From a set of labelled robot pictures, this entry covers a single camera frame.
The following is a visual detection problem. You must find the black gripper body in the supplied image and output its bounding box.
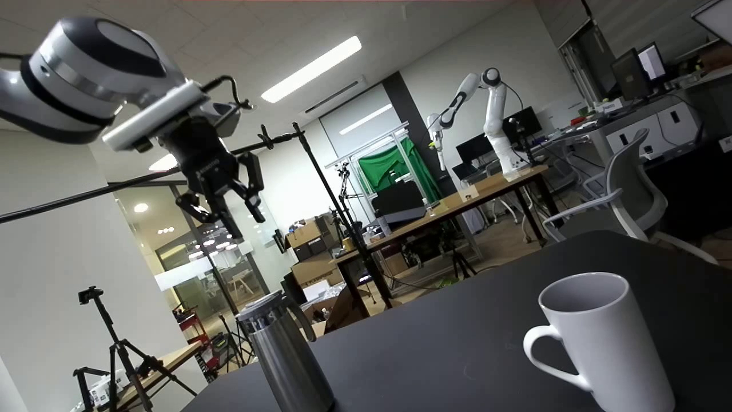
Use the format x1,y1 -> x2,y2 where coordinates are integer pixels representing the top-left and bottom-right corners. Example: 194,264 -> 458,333
158,111 -> 244,201

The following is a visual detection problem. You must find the grey metal drinking bottle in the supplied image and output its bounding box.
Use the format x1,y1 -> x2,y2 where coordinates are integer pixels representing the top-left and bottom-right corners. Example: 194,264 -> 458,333
232,290 -> 339,412

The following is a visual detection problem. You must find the wide ceiling light panel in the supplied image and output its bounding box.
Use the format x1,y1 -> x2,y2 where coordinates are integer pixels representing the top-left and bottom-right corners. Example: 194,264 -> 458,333
147,150 -> 183,175

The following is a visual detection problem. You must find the cardboard box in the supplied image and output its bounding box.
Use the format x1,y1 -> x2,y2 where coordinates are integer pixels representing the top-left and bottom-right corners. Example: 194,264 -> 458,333
285,215 -> 343,261
290,254 -> 347,290

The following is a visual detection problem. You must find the black light stand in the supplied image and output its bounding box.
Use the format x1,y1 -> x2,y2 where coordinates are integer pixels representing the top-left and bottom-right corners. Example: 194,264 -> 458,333
290,120 -> 395,311

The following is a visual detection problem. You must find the long ceiling light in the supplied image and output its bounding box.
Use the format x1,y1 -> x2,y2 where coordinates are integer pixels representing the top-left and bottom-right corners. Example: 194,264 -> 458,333
258,34 -> 366,104

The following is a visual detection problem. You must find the black boom pole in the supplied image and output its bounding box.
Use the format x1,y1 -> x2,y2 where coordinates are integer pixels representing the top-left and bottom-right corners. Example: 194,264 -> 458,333
0,124 -> 307,229

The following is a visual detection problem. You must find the green screen cloth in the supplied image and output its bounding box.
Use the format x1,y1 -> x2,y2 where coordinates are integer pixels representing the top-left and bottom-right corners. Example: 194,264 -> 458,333
354,134 -> 444,205

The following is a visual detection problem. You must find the long wooden table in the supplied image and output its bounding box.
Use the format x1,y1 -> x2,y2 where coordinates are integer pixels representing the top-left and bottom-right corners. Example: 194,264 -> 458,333
330,163 -> 568,308

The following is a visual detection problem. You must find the black monitor beside robot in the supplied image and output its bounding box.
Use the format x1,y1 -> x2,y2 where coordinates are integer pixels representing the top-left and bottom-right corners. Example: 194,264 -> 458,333
499,104 -> 546,143

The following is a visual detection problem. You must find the white mesh office chair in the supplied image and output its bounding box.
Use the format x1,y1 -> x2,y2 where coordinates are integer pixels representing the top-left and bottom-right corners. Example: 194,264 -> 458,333
540,126 -> 720,267

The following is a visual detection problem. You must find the dark computer monitor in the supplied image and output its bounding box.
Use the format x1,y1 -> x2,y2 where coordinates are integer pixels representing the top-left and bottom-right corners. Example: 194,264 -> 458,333
609,47 -> 652,103

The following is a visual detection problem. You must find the white ceramic mug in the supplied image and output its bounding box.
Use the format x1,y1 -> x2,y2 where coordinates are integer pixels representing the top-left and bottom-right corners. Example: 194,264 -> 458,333
522,270 -> 676,412

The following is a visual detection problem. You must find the white cabinet with drawers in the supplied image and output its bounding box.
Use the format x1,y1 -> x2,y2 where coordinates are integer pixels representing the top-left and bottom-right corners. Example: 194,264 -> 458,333
598,97 -> 704,163

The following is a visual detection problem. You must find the lit computer monitor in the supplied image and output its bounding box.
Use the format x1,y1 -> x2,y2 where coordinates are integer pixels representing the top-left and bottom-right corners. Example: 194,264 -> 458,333
635,40 -> 670,84

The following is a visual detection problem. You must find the white wrist camera mount plate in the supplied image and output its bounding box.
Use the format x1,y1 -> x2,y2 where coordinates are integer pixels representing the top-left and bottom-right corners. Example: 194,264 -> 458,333
101,77 -> 215,155

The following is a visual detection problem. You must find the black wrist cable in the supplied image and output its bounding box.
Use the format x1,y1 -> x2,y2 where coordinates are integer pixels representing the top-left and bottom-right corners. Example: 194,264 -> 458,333
194,72 -> 253,114

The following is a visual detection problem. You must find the black camera tripod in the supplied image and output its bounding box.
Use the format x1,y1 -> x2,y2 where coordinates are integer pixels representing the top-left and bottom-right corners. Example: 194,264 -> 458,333
70,283 -> 199,412

